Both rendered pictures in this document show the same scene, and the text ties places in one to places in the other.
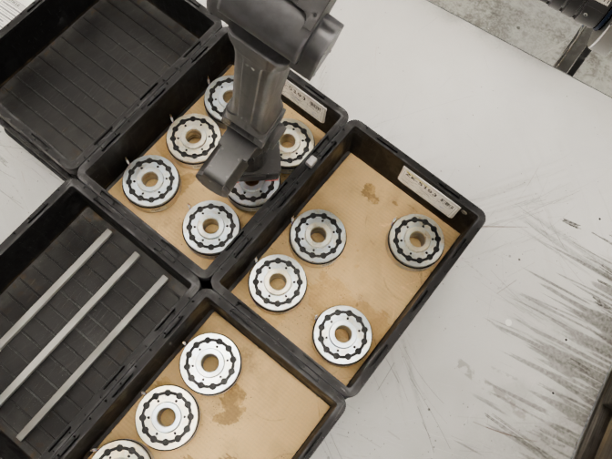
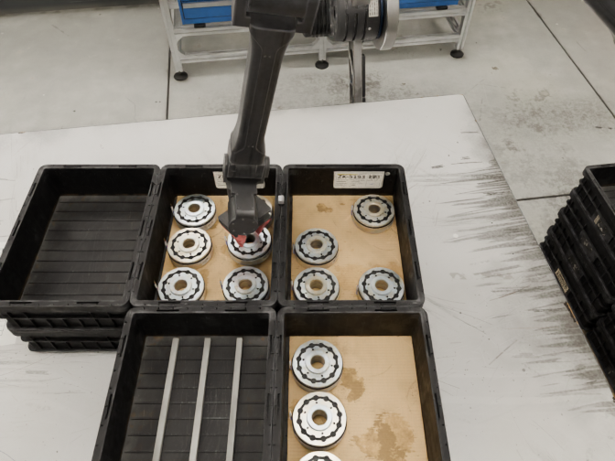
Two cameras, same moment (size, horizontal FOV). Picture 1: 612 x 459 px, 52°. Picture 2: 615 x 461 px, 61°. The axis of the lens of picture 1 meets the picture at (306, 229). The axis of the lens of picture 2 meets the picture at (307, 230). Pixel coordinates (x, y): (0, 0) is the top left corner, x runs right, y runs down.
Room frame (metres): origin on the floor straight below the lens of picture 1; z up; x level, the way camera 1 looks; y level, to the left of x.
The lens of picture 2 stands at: (-0.27, 0.33, 1.85)
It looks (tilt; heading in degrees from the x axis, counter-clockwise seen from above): 53 degrees down; 331
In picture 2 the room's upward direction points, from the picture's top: straight up
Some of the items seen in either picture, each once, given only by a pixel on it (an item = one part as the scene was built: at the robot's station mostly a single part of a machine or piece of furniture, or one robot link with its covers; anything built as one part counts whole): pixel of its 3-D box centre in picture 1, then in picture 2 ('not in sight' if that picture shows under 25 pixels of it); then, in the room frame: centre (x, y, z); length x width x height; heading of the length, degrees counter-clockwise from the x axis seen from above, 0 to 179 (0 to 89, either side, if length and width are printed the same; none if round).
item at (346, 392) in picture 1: (351, 249); (346, 230); (0.31, -0.08, 0.92); 0.40 x 0.30 x 0.02; 151
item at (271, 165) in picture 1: (249, 151); (243, 207); (0.41, 0.11, 1.00); 0.10 x 0.07 x 0.07; 105
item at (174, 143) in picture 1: (193, 137); (189, 244); (0.49, 0.24, 0.86); 0.10 x 0.10 x 0.01
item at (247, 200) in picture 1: (251, 179); (249, 240); (0.42, 0.11, 0.88); 0.10 x 0.10 x 0.01
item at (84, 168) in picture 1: (217, 146); (213, 230); (0.45, 0.18, 0.92); 0.40 x 0.30 x 0.02; 151
